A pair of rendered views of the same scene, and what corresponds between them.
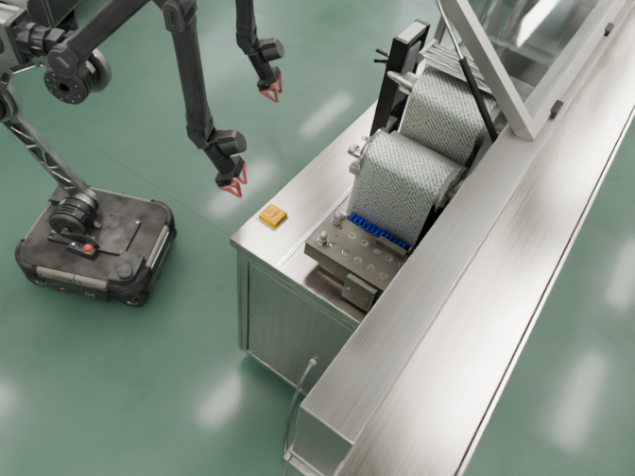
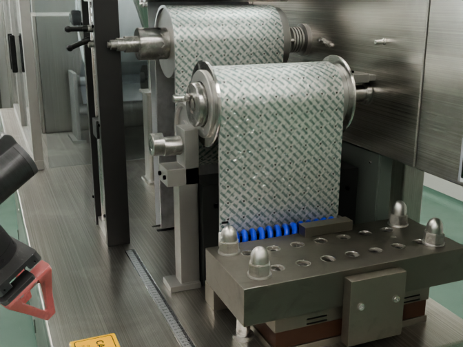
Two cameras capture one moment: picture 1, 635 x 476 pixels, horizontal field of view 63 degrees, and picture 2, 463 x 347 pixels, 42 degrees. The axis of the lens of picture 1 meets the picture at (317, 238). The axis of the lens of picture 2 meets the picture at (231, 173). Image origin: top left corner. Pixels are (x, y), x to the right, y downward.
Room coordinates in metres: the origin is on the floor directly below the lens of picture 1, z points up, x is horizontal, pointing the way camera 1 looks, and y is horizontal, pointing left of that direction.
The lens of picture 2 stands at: (0.47, 0.62, 1.42)
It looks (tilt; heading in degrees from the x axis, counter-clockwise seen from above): 16 degrees down; 311
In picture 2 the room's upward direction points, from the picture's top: straight up
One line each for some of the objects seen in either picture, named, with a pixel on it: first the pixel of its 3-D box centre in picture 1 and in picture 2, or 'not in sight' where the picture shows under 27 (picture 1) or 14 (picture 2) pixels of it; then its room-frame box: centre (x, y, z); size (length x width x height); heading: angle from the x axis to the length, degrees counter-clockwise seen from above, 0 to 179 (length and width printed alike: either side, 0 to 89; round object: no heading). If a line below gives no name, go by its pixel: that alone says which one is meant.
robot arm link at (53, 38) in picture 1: (66, 51); not in sight; (1.14, 0.75, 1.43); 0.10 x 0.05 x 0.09; 87
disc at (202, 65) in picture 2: (372, 149); (204, 103); (1.18, -0.12, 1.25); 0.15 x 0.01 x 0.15; 153
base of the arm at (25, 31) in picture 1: (35, 40); not in sight; (1.14, 0.82, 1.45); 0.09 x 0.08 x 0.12; 177
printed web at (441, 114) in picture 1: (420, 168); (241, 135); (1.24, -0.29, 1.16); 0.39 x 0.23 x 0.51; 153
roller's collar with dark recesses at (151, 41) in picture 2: (412, 85); (151, 43); (1.41, -0.21, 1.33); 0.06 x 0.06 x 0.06; 63
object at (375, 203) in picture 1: (386, 212); (281, 182); (1.07, -0.20, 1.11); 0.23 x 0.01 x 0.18; 63
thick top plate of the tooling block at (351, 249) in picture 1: (371, 264); (335, 264); (0.94, -0.18, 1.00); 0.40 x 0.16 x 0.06; 63
